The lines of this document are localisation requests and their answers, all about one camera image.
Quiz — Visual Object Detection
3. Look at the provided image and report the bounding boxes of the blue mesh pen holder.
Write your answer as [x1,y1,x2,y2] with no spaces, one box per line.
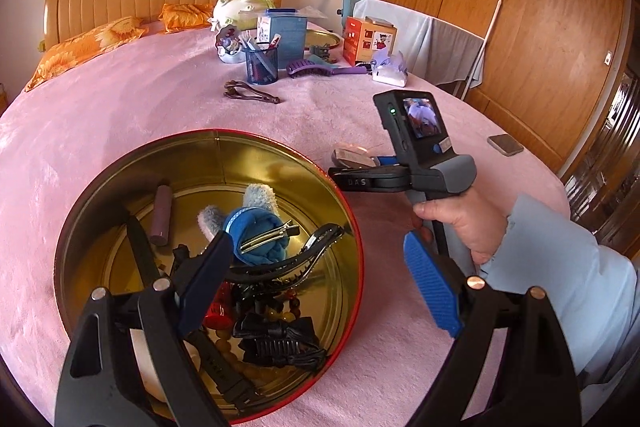
[244,44,279,86]

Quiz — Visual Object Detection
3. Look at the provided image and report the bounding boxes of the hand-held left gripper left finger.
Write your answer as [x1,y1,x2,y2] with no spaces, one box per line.
[52,231,236,427]

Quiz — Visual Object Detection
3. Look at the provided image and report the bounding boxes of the pens in holder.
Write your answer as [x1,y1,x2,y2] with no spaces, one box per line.
[239,29,283,52]

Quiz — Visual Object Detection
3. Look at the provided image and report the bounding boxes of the gold round tin lid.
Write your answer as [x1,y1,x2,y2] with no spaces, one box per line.
[305,28,346,58]

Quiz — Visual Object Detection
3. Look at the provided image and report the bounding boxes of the smartphone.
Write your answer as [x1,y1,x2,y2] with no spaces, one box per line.
[487,133,525,158]

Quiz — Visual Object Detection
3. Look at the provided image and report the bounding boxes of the purple tube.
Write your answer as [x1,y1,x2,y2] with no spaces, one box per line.
[149,185,173,245]

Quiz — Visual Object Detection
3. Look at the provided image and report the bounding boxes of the blue carton box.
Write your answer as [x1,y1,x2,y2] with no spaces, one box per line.
[265,8,308,70]

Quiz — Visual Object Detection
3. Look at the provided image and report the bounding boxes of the wooden wardrobe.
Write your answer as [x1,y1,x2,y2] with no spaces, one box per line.
[375,0,628,178]

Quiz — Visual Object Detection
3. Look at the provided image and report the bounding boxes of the orange printed box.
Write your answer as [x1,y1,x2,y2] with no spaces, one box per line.
[341,17,398,66]

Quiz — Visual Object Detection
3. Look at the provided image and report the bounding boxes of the blue fluffy hair tie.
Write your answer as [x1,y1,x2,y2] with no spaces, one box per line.
[197,183,293,268]

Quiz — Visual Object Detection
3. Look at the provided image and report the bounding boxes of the yellow bead bracelet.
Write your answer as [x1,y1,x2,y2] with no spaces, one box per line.
[212,311,296,388]

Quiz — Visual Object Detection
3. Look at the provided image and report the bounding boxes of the large orange flower pillow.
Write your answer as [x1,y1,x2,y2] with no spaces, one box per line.
[24,16,150,92]

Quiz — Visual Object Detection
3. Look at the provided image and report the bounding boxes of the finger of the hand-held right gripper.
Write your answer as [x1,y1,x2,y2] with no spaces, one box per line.
[327,167,411,194]
[335,154,403,172]

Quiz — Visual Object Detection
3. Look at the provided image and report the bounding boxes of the black bow hair clip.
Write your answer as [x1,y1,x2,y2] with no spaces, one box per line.
[232,314,326,368]

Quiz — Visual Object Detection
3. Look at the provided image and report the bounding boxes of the green frog plush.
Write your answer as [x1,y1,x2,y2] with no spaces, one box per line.
[209,0,276,30]

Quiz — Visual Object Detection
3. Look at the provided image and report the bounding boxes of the purple hairbrush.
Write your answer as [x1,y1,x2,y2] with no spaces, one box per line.
[286,59,368,80]

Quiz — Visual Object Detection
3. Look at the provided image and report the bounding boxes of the small orange flower pillow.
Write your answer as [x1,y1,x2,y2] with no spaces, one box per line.
[158,2,216,32]

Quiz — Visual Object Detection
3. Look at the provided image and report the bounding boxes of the light blue hanging cloth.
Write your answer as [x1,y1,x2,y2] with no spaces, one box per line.
[352,0,486,90]

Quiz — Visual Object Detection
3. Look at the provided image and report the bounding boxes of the person's right forearm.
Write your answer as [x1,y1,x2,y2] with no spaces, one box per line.
[470,193,640,427]

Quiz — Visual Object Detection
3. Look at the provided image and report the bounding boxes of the person's right hand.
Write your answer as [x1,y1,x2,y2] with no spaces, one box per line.
[412,187,511,265]

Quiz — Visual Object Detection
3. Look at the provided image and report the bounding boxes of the red round tin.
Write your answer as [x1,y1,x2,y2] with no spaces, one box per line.
[54,128,365,425]

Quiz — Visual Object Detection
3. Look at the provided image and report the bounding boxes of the white trinket dish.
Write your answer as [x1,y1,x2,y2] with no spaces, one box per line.
[214,27,251,65]

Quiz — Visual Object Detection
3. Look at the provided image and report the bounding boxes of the tissue packet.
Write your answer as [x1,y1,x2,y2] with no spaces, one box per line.
[371,52,412,88]

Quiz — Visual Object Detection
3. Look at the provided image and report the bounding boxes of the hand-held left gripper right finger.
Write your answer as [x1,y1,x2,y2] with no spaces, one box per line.
[402,229,585,427]

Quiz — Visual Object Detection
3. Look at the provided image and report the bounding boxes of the dark red bead bracelet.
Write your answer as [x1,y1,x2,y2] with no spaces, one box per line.
[252,287,306,313]

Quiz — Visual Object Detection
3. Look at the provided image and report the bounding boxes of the silver hair clip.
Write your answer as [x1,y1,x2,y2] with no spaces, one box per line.
[239,223,301,254]

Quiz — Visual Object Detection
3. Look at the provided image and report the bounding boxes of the black hair claw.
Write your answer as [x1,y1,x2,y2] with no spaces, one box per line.
[220,223,346,288]

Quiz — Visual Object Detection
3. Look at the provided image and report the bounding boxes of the white drying rack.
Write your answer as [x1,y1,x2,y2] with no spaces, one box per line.
[337,0,513,102]

